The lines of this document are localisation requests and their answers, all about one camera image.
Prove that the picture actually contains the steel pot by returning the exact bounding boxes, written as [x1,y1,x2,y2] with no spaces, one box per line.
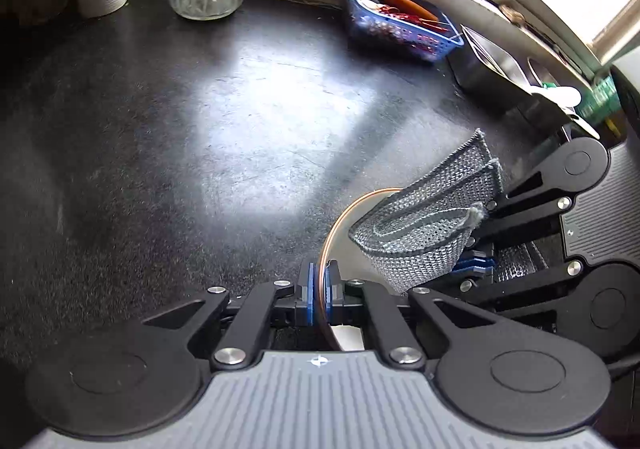
[520,56,586,131]

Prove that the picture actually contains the dried red chilies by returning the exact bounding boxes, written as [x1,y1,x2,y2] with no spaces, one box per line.
[377,4,453,32]

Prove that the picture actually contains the white bowl with brown rim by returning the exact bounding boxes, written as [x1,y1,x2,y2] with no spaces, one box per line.
[320,186,416,354]

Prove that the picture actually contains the green plastic bottle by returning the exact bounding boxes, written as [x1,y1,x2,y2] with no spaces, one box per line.
[579,76,622,128]

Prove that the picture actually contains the rectangular steel container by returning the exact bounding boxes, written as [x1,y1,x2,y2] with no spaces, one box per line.
[446,25,532,101]

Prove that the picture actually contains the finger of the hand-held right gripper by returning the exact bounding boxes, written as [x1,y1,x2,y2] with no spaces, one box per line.
[467,156,576,250]
[430,251,595,325]

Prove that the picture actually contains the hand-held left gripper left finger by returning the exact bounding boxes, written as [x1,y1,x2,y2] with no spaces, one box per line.
[142,260,317,371]

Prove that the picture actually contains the white plastic spoon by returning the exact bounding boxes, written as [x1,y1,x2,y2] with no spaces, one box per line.
[530,85,601,140]

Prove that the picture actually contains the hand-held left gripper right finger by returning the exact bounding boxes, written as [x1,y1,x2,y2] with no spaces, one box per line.
[322,259,506,371]

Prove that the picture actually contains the grey mesh dishcloth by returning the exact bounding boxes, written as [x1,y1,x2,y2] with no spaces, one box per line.
[348,128,504,295]

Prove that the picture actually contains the blue plastic basket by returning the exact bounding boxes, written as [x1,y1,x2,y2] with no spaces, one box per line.
[345,0,465,63]

